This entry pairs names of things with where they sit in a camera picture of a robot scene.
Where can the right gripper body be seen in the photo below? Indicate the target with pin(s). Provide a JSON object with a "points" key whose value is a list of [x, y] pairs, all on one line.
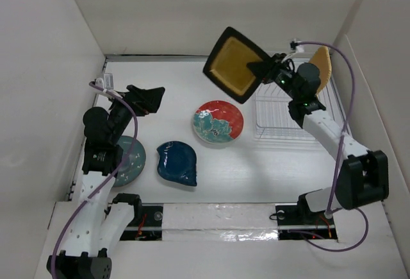
{"points": [[280, 75]]}

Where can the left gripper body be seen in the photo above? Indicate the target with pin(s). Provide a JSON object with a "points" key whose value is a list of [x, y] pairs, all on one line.
{"points": [[122, 113]]}

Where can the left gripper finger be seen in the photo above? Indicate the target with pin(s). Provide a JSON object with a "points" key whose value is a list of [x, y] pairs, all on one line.
{"points": [[135, 91], [151, 99]]}

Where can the black yellow square plate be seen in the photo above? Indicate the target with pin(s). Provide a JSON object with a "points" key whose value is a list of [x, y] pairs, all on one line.
{"points": [[226, 65]]}

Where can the grey-green round plate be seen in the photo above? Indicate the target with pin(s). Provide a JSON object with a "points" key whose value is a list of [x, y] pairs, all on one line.
{"points": [[134, 164]]}

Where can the red teal floral plate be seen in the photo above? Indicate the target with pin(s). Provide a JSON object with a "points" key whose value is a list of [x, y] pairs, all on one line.
{"points": [[218, 122]]}

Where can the dark blue leaf plate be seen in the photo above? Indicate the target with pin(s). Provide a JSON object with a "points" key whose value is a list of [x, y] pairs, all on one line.
{"points": [[177, 162]]}

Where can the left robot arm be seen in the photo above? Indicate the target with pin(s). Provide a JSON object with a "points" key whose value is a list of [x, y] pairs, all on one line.
{"points": [[85, 243]]}

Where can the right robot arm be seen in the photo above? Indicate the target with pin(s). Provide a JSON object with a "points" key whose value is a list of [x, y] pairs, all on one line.
{"points": [[360, 175]]}

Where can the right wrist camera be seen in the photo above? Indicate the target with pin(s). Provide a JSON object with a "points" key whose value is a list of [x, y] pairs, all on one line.
{"points": [[296, 46]]}

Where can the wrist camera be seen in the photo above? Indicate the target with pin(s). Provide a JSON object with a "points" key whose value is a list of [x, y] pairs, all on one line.
{"points": [[296, 46], [105, 81]]}

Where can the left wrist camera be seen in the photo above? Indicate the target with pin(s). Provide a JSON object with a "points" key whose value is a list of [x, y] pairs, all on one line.
{"points": [[105, 81]]}

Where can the white wire dish rack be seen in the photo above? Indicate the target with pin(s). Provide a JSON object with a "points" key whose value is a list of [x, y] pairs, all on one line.
{"points": [[273, 121]]}

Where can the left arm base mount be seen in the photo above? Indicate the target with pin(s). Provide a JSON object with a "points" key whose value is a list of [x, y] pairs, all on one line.
{"points": [[146, 215]]}

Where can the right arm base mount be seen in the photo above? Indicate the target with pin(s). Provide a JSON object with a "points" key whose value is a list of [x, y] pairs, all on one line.
{"points": [[297, 222]]}

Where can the metal rail bar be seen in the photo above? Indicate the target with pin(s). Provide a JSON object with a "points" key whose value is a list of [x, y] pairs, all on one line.
{"points": [[273, 226]]}

